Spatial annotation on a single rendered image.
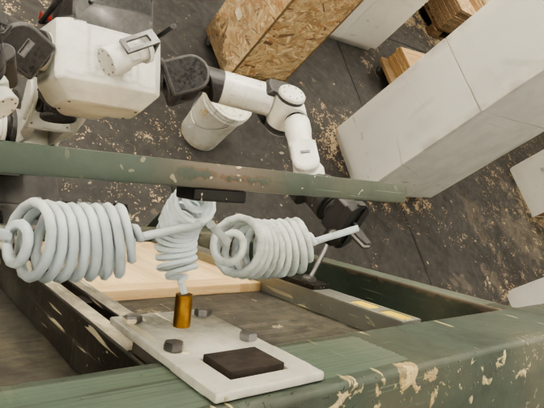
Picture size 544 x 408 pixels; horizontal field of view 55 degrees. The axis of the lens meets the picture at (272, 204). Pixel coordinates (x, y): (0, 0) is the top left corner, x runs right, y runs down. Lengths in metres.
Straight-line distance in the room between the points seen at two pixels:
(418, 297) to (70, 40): 0.95
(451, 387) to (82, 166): 0.39
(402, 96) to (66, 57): 2.72
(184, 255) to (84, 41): 0.90
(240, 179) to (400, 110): 3.27
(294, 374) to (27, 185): 2.12
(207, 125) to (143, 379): 2.64
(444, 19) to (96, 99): 5.50
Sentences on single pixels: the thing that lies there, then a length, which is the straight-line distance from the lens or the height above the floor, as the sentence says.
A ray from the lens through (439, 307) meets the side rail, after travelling 1.15.
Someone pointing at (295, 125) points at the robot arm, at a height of 1.43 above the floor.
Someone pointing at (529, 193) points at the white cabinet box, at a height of 0.07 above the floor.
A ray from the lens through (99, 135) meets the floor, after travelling 2.93.
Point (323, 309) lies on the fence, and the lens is 1.03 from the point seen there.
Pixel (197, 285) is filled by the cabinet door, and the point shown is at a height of 1.36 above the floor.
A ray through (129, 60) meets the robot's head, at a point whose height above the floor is 1.43.
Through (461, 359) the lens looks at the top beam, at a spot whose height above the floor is 1.94.
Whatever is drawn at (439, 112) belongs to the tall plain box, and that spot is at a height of 0.85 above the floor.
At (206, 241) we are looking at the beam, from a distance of 1.74.
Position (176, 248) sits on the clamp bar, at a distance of 0.48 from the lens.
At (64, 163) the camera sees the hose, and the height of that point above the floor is 1.96.
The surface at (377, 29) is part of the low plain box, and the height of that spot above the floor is 0.27.
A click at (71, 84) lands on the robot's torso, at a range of 1.30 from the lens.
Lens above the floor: 2.26
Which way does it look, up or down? 44 degrees down
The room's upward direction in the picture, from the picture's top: 52 degrees clockwise
